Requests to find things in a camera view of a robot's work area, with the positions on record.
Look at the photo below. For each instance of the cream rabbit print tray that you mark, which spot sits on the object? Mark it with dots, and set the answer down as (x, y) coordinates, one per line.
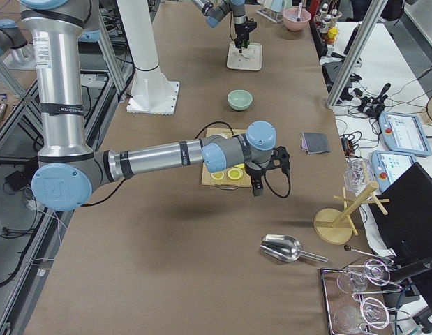
(249, 59)

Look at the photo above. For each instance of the wooden mug tree stand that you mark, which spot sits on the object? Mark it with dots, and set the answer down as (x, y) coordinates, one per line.
(336, 227)

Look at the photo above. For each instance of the upper lemon slice stack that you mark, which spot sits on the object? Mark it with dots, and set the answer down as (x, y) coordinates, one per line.
(217, 175)

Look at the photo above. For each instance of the bamboo cutting board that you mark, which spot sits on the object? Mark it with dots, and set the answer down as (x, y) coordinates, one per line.
(225, 183)

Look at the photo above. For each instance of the lower teach pendant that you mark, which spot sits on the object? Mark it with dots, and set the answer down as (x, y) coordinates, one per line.
(388, 166)

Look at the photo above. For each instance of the teach pendant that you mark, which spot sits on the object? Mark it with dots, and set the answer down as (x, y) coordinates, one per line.
(404, 133)
(388, 166)

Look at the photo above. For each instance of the clear glass cup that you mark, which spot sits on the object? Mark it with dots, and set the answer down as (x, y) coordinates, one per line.
(358, 174)

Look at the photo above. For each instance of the mint green bowl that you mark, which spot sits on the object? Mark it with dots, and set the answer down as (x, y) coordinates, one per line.
(239, 99)

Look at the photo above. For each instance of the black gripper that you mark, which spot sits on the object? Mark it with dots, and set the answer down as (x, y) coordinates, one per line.
(255, 173)
(241, 31)

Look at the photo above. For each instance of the folded grey cloth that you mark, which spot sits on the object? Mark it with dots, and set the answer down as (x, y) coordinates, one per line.
(314, 143)

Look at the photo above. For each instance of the pink bowl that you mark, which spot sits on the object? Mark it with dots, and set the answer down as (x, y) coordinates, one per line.
(295, 22)

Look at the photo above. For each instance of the aluminium frame post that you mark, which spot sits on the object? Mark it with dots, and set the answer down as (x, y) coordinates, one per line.
(363, 33)

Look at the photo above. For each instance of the black monitor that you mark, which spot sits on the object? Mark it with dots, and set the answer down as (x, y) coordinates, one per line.
(407, 226)

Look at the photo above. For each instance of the metal scoop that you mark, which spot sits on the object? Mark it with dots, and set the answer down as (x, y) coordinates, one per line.
(287, 248)

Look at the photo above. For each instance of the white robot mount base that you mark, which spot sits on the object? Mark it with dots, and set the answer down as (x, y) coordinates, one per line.
(151, 91)

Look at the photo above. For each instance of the upper teach pendant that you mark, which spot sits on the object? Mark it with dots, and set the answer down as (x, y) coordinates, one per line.
(404, 133)

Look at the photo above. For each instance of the wire glass rack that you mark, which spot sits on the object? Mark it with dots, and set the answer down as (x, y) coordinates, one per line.
(353, 298)

